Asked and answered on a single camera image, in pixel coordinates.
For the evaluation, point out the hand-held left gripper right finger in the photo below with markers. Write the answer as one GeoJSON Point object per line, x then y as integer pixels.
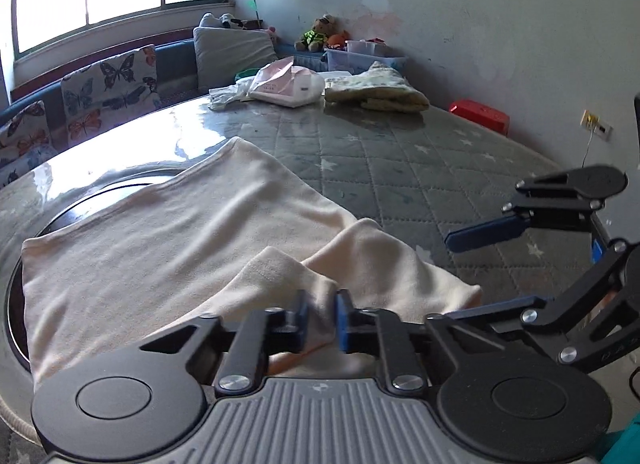
{"type": "Point", "coordinates": [344, 320]}

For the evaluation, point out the person's teal clothing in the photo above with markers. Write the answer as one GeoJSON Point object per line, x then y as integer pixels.
{"type": "Point", "coordinates": [622, 444]}

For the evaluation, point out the white wall socket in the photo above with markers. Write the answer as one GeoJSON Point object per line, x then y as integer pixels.
{"type": "Point", "coordinates": [596, 125]}

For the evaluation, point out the white soft package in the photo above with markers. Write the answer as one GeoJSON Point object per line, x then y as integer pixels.
{"type": "Point", "coordinates": [305, 86]}

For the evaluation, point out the white plastic container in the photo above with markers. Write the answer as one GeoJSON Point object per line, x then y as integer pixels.
{"type": "Point", "coordinates": [362, 47]}

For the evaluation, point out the grey pillow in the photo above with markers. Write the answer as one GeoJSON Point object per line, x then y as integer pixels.
{"type": "Point", "coordinates": [230, 56]}

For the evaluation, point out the cream shirt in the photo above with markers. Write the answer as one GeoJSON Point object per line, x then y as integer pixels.
{"type": "Point", "coordinates": [175, 244]}

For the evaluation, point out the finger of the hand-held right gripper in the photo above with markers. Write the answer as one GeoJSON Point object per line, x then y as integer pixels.
{"type": "Point", "coordinates": [570, 309]}
{"type": "Point", "coordinates": [487, 234]}

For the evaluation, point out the yellow folded blanket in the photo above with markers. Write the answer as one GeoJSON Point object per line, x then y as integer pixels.
{"type": "Point", "coordinates": [375, 88]}

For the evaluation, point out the brown teddy bear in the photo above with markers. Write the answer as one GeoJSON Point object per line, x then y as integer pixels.
{"type": "Point", "coordinates": [316, 34]}

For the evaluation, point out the butterfly print cushion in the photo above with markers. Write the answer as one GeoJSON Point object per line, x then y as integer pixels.
{"type": "Point", "coordinates": [110, 93]}
{"type": "Point", "coordinates": [25, 138]}

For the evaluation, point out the orange plush toy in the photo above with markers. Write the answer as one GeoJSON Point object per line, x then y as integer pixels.
{"type": "Point", "coordinates": [339, 38]}

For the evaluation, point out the black and white plush toy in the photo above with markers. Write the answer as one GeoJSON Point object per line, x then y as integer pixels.
{"type": "Point", "coordinates": [227, 21]}

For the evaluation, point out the blue sofa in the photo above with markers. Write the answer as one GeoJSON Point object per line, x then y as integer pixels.
{"type": "Point", "coordinates": [175, 59]}

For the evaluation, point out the translucent blue storage box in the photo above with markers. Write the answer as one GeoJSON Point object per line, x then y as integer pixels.
{"type": "Point", "coordinates": [350, 62]}

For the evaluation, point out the round built-in induction cooker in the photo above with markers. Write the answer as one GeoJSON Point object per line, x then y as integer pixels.
{"type": "Point", "coordinates": [92, 205]}

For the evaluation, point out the white crumpled plastic bag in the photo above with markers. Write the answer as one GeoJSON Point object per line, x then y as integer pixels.
{"type": "Point", "coordinates": [230, 93]}

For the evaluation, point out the red plastic stool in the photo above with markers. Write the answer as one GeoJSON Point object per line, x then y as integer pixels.
{"type": "Point", "coordinates": [480, 113]}

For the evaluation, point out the pink paper bag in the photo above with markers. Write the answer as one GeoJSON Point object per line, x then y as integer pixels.
{"type": "Point", "coordinates": [274, 74]}

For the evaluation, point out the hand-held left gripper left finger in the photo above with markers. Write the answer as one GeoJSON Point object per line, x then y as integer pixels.
{"type": "Point", "coordinates": [301, 318]}

